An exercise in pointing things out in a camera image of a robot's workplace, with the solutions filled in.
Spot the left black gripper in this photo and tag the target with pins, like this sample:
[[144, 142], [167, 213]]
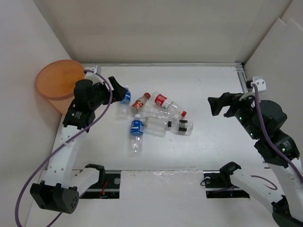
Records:
[[119, 91]]

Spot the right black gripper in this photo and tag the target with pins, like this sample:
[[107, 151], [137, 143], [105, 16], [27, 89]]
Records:
[[216, 103]]

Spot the red cap brown label bottle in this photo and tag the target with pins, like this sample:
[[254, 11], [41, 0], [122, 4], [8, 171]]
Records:
[[139, 103]]

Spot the red label white bottle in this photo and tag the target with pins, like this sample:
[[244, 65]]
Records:
[[168, 105]]

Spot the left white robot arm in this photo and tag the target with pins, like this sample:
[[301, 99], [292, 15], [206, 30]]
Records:
[[60, 190]]

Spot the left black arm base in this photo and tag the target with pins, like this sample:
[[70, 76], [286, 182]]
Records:
[[110, 189]]

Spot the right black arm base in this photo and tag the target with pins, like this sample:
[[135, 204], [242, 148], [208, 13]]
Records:
[[217, 187]]

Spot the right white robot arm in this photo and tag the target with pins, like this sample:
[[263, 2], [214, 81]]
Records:
[[262, 120]]

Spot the orange plastic bin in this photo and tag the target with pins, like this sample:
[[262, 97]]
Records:
[[56, 82]]

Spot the blue label bottle upper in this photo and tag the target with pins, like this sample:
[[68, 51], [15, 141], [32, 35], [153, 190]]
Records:
[[124, 106]]

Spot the blue label bottle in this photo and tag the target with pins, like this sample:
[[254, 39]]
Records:
[[124, 106], [136, 136]]

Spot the crushed clear bottle middle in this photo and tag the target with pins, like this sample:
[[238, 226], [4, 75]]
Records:
[[159, 113]]

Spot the blue label bottle lower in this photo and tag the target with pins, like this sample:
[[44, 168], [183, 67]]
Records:
[[136, 136]]

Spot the black label clear bottle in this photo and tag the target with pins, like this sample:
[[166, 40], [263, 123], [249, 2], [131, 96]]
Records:
[[181, 127]]

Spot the clear bottle without label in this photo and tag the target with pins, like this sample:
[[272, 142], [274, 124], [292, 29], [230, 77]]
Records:
[[155, 126]]

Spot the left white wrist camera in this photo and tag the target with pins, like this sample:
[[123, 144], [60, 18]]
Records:
[[91, 74]]

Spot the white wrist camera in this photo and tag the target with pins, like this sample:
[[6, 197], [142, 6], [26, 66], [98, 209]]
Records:
[[91, 74], [258, 81]]

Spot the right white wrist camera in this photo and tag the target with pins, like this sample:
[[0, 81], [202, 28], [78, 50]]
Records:
[[258, 81]]

